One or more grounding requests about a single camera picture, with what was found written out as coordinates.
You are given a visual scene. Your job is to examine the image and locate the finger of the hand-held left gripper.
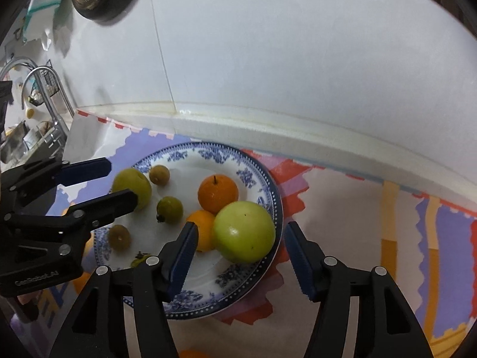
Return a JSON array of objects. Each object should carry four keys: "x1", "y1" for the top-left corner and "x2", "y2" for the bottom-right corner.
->
[
  {"x1": 0, "y1": 157, "x2": 112, "y2": 205},
  {"x1": 0, "y1": 189, "x2": 139, "y2": 244}
]

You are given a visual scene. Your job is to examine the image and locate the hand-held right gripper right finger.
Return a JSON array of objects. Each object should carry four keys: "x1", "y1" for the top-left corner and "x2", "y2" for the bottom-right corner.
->
[{"x1": 284, "y1": 221, "x2": 435, "y2": 358}]

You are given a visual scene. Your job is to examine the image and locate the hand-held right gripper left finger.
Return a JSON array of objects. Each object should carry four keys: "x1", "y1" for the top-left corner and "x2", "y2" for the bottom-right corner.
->
[{"x1": 48, "y1": 221, "x2": 199, "y2": 358}]

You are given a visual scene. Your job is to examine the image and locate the yellow-green round fruit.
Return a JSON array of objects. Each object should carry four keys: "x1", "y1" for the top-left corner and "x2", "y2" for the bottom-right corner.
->
[{"x1": 112, "y1": 168, "x2": 153, "y2": 211}]

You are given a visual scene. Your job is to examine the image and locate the small tan fruit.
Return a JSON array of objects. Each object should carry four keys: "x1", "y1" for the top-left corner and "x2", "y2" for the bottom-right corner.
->
[
  {"x1": 108, "y1": 225, "x2": 132, "y2": 250},
  {"x1": 149, "y1": 165, "x2": 171, "y2": 186}
]

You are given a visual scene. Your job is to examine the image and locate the green round fruit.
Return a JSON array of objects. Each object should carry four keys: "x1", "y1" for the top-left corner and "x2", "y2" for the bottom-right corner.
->
[{"x1": 212, "y1": 200, "x2": 277, "y2": 264}]

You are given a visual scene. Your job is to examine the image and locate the orange with stem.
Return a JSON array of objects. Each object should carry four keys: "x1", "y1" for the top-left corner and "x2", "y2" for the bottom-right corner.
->
[{"x1": 197, "y1": 174, "x2": 239, "y2": 216}]

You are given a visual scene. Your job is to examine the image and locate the blue rimmed white plate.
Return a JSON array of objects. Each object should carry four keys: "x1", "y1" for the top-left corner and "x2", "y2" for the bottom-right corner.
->
[{"x1": 93, "y1": 142, "x2": 284, "y2": 320}]

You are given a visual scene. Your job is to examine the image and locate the colourful printed tablecloth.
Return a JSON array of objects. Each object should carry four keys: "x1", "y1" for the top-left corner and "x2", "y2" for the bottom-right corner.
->
[{"x1": 9, "y1": 108, "x2": 477, "y2": 358}]

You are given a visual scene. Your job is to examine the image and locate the thin gooseneck faucet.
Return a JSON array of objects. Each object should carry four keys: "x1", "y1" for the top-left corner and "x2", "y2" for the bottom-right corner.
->
[{"x1": 20, "y1": 66, "x2": 75, "y2": 120}]

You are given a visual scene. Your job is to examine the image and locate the chrome kitchen faucet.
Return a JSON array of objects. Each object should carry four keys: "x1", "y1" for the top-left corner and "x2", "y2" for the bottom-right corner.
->
[{"x1": 0, "y1": 56, "x2": 69, "y2": 148}]

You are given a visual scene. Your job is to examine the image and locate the paper towel pack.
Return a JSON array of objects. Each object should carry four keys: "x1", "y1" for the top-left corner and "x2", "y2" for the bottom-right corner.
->
[{"x1": 22, "y1": 0, "x2": 66, "y2": 41}]

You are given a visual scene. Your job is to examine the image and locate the black wire basket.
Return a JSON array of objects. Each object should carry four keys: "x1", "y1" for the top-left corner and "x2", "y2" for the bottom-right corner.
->
[{"x1": 28, "y1": 60, "x2": 62, "y2": 107}]

